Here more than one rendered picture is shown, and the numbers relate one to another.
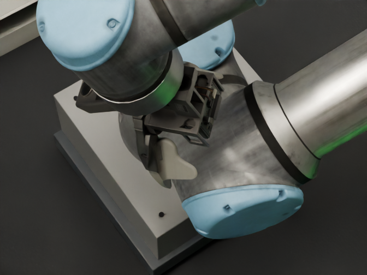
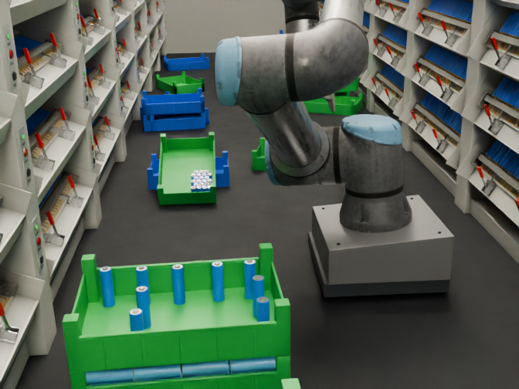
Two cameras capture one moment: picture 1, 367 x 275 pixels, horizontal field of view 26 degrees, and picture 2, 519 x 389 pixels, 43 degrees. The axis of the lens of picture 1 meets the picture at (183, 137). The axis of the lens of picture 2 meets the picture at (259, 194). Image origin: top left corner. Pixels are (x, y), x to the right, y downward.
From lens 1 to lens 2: 206 cm
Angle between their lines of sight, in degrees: 88
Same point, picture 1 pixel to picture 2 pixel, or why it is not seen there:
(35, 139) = not seen: hidden behind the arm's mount
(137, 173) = not seen: hidden behind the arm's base
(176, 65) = (292, 27)
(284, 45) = (452, 339)
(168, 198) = (330, 211)
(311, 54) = (435, 348)
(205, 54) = (347, 120)
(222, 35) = (355, 124)
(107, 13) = not seen: outside the picture
